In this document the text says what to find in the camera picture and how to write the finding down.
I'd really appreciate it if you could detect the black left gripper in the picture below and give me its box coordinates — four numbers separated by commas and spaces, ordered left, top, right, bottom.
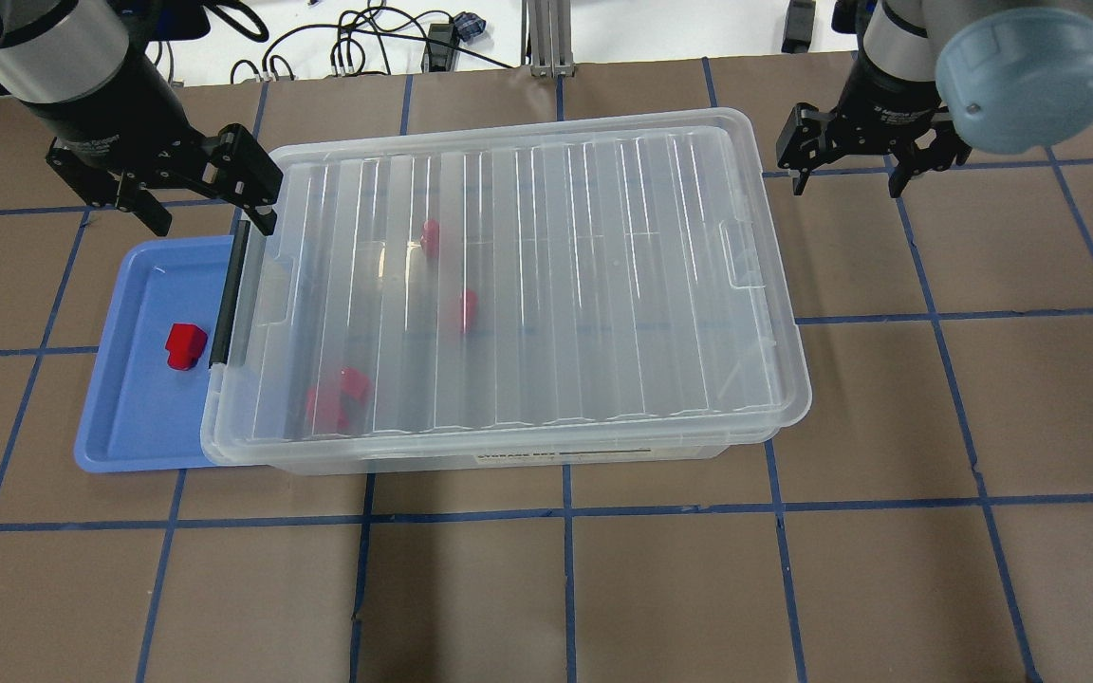
45, 120, 285, 237

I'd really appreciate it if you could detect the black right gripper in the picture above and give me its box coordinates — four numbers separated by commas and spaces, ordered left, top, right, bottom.
776, 81, 973, 199

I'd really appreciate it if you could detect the clear plastic box lid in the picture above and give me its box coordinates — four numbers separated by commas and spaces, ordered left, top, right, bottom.
201, 108, 813, 468

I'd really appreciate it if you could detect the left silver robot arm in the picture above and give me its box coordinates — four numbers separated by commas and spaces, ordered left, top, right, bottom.
0, 1, 283, 237

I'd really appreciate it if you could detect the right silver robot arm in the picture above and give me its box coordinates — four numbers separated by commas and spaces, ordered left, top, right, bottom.
775, 1, 1093, 197

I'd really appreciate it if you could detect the blue plastic tray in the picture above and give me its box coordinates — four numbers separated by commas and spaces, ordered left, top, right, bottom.
73, 236, 232, 472

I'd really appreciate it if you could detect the clear plastic storage box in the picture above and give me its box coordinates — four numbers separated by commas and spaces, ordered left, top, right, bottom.
200, 114, 785, 476

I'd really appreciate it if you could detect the black power adapter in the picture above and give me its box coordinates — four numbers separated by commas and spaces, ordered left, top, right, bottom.
780, 0, 816, 52

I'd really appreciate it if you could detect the black box latch handle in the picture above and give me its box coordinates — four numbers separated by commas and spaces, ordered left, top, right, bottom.
209, 219, 252, 366

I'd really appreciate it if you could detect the black cable bundle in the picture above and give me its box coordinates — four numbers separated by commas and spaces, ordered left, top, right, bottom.
230, 5, 519, 84

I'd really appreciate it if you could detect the aluminium frame post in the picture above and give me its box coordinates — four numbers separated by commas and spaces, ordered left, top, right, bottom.
522, 1, 576, 79

